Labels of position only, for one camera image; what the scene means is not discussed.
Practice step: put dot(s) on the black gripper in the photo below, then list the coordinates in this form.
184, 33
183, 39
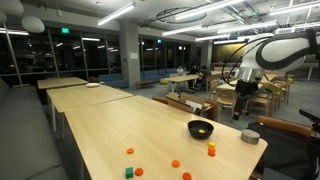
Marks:
246, 88

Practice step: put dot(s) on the orange disc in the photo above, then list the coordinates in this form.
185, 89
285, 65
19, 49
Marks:
175, 163
187, 176
139, 172
211, 149
130, 151
211, 154

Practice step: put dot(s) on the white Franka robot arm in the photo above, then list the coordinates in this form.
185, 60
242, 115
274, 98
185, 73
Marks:
283, 50

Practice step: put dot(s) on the black bowl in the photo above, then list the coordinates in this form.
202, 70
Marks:
195, 133

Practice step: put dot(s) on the wooden chair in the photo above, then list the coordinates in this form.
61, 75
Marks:
213, 86
226, 95
270, 89
286, 85

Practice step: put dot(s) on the grey tape roll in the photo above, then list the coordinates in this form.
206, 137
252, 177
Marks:
250, 137

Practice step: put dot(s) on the long light wood table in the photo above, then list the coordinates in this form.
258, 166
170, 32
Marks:
270, 77

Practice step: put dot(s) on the person in dark clothes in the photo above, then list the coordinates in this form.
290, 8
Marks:
193, 70
204, 76

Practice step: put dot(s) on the brown leather chair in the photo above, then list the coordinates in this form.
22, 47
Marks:
283, 124
160, 99

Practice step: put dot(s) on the small yellow piece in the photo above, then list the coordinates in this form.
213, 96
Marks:
201, 131

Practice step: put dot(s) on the concrete column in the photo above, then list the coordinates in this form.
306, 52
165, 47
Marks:
206, 53
129, 53

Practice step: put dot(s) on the person in white shirt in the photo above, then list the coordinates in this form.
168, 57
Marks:
180, 70

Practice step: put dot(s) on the ceiling light strip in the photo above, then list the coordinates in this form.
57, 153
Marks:
208, 7
181, 30
295, 7
116, 13
213, 37

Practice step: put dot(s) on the yellow pouf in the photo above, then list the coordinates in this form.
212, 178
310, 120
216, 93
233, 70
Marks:
164, 81

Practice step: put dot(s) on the blue sofa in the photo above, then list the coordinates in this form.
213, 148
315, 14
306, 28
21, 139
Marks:
156, 75
113, 80

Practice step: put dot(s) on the low wooden bench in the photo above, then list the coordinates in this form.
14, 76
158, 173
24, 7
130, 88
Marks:
145, 82

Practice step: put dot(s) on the small green sign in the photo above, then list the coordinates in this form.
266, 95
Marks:
159, 41

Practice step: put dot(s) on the green cube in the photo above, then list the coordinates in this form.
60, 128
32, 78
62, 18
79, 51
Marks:
129, 172

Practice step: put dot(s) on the white plate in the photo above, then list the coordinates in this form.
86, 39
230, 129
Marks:
93, 85

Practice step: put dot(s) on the green exit sign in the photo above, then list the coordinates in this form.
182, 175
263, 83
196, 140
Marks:
65, 30

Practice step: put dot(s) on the grey bench sofa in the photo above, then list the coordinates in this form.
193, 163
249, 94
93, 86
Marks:
26, 133

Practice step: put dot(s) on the white globe lamp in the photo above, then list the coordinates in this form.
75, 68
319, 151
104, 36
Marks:
2, 16
11, 6
33, 24

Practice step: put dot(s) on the black camera stand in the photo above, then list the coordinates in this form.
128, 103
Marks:
311, 117

